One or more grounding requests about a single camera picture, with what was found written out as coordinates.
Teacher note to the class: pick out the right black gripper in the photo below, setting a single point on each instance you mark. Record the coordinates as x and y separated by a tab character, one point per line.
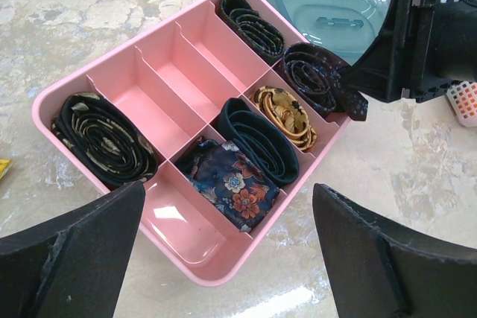
444	53

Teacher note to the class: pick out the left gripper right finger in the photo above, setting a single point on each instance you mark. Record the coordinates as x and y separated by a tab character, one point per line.
380	268

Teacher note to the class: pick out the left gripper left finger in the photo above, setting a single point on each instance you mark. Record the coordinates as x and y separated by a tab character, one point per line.
72	265

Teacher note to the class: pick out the dark brown patterned tie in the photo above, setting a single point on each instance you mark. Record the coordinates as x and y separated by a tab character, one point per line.
313	72

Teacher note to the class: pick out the pink divided organizer tray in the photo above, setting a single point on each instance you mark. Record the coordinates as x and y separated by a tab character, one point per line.
171	81

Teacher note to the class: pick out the white plastic basket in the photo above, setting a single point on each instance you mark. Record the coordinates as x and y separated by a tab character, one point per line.
463	100

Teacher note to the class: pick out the rolled yellow tie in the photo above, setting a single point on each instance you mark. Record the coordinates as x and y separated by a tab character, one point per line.
287	114

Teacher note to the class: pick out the yellow Lays chips bag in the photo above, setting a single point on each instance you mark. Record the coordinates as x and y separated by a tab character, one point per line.
5	165

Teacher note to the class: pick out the rolled black tie back right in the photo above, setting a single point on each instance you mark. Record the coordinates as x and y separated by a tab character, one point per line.
261	36

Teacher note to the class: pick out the rolled black tie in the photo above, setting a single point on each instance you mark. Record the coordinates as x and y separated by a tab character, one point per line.
261	36
104	140

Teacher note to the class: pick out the rolled dark blue tie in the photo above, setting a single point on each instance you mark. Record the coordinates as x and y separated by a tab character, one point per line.
263	144

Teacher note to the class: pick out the rolled black tie back left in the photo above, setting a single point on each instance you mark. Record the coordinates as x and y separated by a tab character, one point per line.
104	140

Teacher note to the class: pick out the rolled dark patterned tie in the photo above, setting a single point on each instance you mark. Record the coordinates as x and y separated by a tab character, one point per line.
226	178

